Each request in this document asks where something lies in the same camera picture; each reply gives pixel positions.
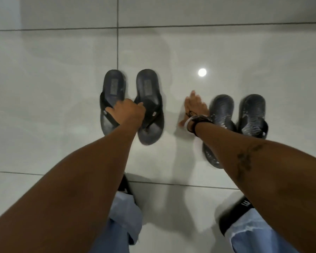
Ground person's right hand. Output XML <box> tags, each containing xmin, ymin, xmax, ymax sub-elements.
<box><xmin>179</xmin><ymin>90</ymin><xmax>210</xmax><ymax>127</ymax></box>

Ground person's left hand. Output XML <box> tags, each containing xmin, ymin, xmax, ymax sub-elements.
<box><xmin>105</xmin><ymin>98</ymin><xmax>146</xmax><ymax>130</ymax></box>

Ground black flip-flop sandal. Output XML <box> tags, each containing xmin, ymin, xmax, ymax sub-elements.
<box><xmin>100</xmin><ymin>70</ymin><xmax>127</xmax><ymax>136</ymax></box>
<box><xmin>134</xmin><ymin>69</ymin><xmax>165</xmax><ymax>146</ymax></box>

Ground person's right forearm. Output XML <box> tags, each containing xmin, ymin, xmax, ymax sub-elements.
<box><xmin>194</xmin><ymin>122</ymin><xmax>316</xmax><ymax>253</ymax></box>

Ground person's left forearm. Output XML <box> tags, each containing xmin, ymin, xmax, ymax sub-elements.
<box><xmin>0</xmin><ymin>124</ymin><xmax>138</xmax><ymax>253</ymax></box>

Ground light blue jeans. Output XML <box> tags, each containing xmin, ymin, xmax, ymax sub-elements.
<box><xmin>89</xmin><ymin>191</ymin><xmax>300</xmax><ymax>253</ymax></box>

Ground black patterned slide sandal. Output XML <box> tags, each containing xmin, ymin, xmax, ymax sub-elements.
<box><xmin>202</xmin><ymin>94</ymin><xmax>238</xmax><ymax>169</ymax></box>
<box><xmin>238</xmin><ymin>94</ymin><xmax>269</xmax><ymax>140</ymax></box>

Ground silver bangle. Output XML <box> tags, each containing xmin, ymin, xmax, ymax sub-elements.
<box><xmin>185</xmin><ymin>114</ymin><xmax>214</xmax><ymax>131</ymax></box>

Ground black worn slide sandal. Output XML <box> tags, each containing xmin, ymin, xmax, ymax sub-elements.
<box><xmin>117</xmin><ymin>174</ymin><xmax>136</xmax><ymax>206</ymax></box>
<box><xmin>219</xmin><ymin>196</ymin><xmax>255</xmax><ymax>236</ymax></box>

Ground black wristband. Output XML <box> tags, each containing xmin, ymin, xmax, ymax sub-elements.
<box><xmin>190</xmin><ymin>118</ymin><xmax>214</xmax><ymax>137</ymax></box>

